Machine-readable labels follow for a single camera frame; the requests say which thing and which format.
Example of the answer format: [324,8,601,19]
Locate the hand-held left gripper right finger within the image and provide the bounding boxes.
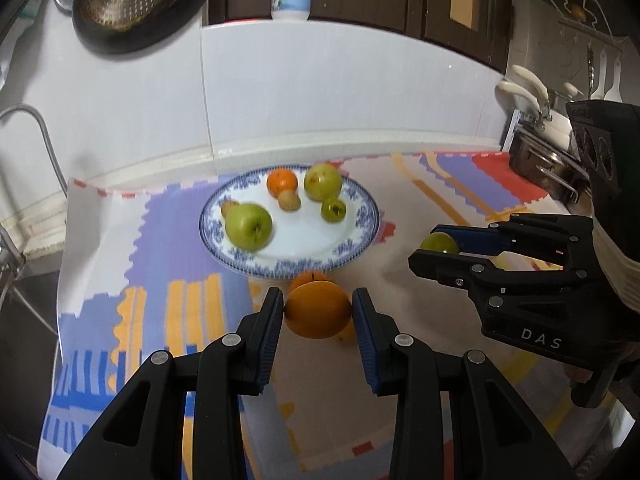
[351,287,581,480]

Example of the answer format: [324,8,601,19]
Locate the green apple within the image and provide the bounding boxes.
[303,162,344,202]
[224,203,274,252]

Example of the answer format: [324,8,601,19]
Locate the steel pot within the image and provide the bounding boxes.
[510,127,592,202]

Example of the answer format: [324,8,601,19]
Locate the small green tomato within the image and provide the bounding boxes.
[419,231,461,256]
[320,197,348,223]

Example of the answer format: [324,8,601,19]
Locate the white dish rack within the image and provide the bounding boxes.
[502,109,532,155]

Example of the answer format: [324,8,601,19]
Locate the steel kitchen sink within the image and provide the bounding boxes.
[0,270,63,461]

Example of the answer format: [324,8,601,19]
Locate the black frying pan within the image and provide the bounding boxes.
[71,0,211,56]

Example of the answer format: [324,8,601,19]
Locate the dark brown window frame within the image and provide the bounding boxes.
[202,0,513,73]

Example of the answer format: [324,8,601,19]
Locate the chrome spring faucet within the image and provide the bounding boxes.
[0,225,26,281]

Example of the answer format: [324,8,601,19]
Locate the colourful patterned table mat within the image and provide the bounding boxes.
[37,150,626,480]

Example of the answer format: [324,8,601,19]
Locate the chrome gooseneck faucet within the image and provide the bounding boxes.
[0,104,68,196]

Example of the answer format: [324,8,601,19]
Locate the orange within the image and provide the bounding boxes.
[266,168,300,197]
[284,281,353,339]
[290,270,336,292]

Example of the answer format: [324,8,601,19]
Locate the white pot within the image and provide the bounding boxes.
[542,109,573,152]

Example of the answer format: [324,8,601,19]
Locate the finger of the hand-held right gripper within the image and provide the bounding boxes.
[435,214,597,267]
[408,249,594,311]

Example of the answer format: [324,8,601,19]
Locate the white wire lid rack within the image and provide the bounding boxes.
[537,0,626,53]

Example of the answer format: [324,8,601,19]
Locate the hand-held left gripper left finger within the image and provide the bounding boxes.
[56,287,285,480]

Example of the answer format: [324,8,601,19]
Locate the blue rimmed white plate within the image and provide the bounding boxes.
[199,166,381,280]

